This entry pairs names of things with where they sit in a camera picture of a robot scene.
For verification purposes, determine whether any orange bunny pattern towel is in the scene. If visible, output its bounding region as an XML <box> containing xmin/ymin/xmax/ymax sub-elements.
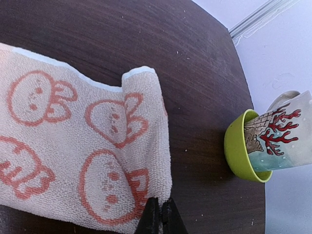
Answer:
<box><xmin>0</xmin><ymin>44</ymin><xmax>172</xmax><ymax>234</ymax></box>

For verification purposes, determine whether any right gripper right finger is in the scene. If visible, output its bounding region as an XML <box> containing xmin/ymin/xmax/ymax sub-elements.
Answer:
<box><xmin>161</xmin><ymin>198</ymin><xmax>188</xmax><ymax>234</ymax></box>

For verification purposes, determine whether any right aluminium frame post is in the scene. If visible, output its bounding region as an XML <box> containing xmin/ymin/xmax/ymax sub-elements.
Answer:
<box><xmin>229</xmin><ymin>0</ymin><xmax>299</xmax><ymax>44</ymax></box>

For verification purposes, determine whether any green bowl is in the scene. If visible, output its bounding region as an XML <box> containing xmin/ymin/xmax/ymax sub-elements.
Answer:
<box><xmin>224</xmin><ymin>109</ymin><xmax>273</xmax><ymax>183</ymax></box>

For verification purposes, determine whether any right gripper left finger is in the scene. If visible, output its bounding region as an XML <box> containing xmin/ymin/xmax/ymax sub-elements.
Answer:
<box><xmin>136</xmin><ymin>197</ymin><xmax>161</xmax><ymax>234</ymax></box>

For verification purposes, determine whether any white coral pattern mug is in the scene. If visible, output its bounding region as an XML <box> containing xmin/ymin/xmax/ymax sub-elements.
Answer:
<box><xmin>244</xmin><ymin>91</ymin><xmax>312</xmax><ymax>172</ymax></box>

